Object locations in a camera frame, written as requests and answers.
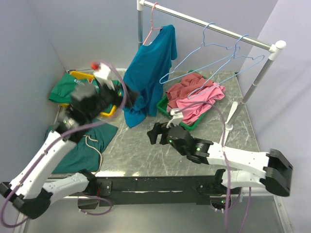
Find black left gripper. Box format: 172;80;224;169
87;80;140;122

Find teal blue t shirt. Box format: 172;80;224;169
123;25;177;128

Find pink wire hanger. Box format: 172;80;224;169
142;2;162;45

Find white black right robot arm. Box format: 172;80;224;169
147;122;293;197

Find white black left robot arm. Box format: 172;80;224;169
0;84;139;219

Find pink t shirt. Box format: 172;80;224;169
177;83;225;125

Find green printed t shirt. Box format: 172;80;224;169
48;71;110;104

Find maroon t shirt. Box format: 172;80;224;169
166;72;215;112

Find yellow plastic tray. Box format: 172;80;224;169
68;70;117;118

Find green plastic tray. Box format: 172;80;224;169
157;70;209;131

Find dark green shorts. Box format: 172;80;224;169
52;123;118;174

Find silver white clothes rack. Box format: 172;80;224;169
137;0;286;142

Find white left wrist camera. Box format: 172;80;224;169
90;62;115;90

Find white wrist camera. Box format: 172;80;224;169
90;62;115;90
166;108;184;128

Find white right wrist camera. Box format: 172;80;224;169
166;108;184;128

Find blue wire hanger right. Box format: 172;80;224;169
188;33;265;100

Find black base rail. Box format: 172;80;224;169
83;170;226;205

